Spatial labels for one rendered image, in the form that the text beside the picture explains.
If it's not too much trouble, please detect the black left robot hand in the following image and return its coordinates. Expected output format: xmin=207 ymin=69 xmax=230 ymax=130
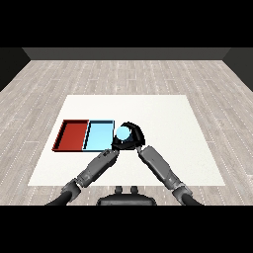
xmin=111 ymin=137 xmax=136 ymax=152

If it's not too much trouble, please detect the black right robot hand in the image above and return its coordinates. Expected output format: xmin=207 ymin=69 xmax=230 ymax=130
xmin=118 ymin=122 xmax=146 ymax=153

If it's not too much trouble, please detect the light blue shallow open box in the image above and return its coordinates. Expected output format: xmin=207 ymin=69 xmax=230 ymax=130
xmin=81 ymin=119 xmax=116 ymax=152

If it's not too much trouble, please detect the red shallow open box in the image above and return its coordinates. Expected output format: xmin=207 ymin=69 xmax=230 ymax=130
xmin=51 ymin=119 xmax=91 ymax=153

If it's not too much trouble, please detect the dark grey robot body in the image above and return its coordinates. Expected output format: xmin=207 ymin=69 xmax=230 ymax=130
xmin=96 ymin=186 xmax=158 ymax=207

